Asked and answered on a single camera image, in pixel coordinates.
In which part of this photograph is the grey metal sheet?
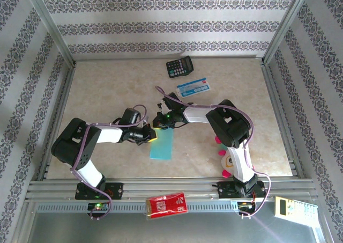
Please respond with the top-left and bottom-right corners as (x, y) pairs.
(26, 212), (322, 243)

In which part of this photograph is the beige remote control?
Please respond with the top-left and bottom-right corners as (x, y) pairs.
(273, 196), (319, 226)

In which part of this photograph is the aluminium back rail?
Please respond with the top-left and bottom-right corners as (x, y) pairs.
(73, 55), (265, 62)

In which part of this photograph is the aluminium side rail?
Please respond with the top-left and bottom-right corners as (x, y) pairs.
(261, 62), (305, 179)
(36, 63), (77, 181)

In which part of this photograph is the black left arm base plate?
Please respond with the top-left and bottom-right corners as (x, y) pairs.
(74, 182), (124, 201)

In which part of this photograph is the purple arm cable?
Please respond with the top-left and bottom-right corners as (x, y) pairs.
(70, 104), (148, 221)
(154, 85), (272, 219)

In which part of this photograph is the blue white flat packet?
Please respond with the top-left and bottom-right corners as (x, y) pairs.
(176, 77), (212, 99)

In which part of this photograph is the light blue cloth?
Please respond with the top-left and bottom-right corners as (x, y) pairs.
(149, 129), (174, 162)

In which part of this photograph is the aluminium frame post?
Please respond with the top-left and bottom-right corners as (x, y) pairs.
(263, 0), (314, 65)
(23, 0), (77, 67)

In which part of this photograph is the white pink plush toy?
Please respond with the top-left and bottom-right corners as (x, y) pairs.
(215, 135), (256, 179)

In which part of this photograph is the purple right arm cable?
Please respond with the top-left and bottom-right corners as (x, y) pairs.
(154, 85), (272, 219)

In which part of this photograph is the black desk calculator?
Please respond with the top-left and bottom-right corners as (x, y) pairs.
(166, 55), (195, 79)

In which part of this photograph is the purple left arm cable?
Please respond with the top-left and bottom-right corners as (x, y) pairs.
(70, 104), (148, 221)

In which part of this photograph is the red printed packet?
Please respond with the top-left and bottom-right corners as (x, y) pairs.
(145, 191), (189, 220)

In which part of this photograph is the grey slotted cable duct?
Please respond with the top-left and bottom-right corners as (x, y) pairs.
(36, 201), (241, 213)

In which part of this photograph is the aluminium mounting rail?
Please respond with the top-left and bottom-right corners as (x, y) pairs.
(25, 177), (317, 202)

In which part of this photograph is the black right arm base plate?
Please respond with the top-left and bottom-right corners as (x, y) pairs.
(217, 181), (267, 200)

